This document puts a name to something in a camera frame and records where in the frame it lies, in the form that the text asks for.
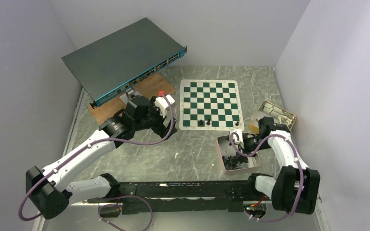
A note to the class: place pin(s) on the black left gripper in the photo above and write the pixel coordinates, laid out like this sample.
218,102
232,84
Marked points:
161,129

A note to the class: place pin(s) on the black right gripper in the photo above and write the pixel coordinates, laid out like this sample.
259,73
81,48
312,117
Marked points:
244,149

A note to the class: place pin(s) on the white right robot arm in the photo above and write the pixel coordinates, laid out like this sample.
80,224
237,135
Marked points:
295,189

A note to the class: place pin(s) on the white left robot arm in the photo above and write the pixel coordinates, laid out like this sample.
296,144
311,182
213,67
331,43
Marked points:
51,189

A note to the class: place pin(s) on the black chess pieces pile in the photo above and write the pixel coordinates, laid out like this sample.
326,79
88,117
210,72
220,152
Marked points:
231,160

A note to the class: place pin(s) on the green white chess board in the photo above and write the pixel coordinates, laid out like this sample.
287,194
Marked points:
217,100

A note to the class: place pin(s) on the pink metal tray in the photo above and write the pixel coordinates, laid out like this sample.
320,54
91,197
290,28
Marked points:
230,160

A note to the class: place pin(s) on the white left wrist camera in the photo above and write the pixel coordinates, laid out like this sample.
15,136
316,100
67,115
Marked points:
164,103

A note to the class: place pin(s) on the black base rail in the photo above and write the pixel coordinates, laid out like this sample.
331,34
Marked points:
183,196

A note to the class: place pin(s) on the metal switch stand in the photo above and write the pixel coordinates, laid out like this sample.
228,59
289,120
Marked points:
128,95

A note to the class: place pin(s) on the grey network switch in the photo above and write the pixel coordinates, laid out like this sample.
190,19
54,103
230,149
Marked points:
117,62

